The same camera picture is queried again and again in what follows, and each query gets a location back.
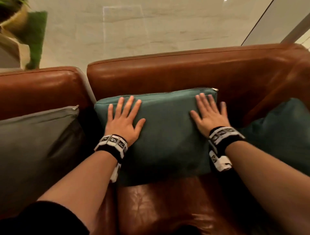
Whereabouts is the black white right wrist tracker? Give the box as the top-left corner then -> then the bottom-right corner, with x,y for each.
208,126 -> 246,172

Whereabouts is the grey cushion with zipper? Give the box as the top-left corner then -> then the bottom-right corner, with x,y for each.
0,105 -> 86,219

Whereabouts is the black white left wrist tracker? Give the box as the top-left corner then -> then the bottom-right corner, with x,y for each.
94,134 -> 128,183

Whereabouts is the person's right forearm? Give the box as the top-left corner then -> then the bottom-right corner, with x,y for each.
225,140 -> 310,235

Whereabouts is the person's left forearm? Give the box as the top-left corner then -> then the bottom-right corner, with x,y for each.
37,150 -> 118,234

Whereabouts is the wide brown leather sofa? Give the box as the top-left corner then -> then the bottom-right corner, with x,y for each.
86,43 -> 310,235

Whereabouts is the teal cushion with zipper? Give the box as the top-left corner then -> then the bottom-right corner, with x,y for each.
94,87 -> 219,187

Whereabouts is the person's right hand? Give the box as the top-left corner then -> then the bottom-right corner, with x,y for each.
190,93 -> 231,137

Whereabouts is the person's left hand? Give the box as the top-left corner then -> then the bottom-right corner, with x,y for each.
104,96 -> 146,147

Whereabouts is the potted plant in woven basket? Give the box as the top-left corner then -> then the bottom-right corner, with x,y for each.
0,0 -> 30,35

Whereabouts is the glass partition with frame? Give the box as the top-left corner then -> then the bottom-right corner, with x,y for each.
241,0 -> 310,47

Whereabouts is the person's black sleeve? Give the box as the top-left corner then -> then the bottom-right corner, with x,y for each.
0,200 -> 90,235

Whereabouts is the beige stone step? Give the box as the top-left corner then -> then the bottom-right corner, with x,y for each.
0,26 -> 31,71

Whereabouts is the black white wrist tracker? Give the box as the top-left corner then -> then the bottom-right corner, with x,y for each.
208,126 -> 246,172
94,134 -> 128,183

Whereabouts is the brown leather armchair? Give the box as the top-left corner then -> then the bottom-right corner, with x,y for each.
0,66 -> 118,235

